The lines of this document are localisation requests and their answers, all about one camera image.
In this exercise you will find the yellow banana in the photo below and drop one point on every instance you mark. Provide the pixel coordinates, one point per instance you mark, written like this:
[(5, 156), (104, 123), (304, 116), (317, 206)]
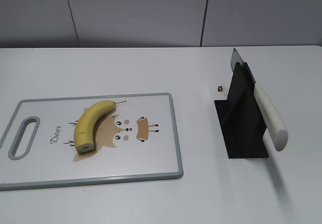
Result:
[(84, 130)]

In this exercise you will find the white-handled kitchen knife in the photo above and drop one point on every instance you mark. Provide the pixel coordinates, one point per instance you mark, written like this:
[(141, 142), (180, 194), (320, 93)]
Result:
[(272, 118)]

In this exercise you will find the white grey-rimmed cutting board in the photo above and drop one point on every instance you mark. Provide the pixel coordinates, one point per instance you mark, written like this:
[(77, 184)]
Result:
[(138, 142)]

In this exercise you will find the black knife stand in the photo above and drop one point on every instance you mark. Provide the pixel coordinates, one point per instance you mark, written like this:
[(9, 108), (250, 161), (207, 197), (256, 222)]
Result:
[(242, 124)]

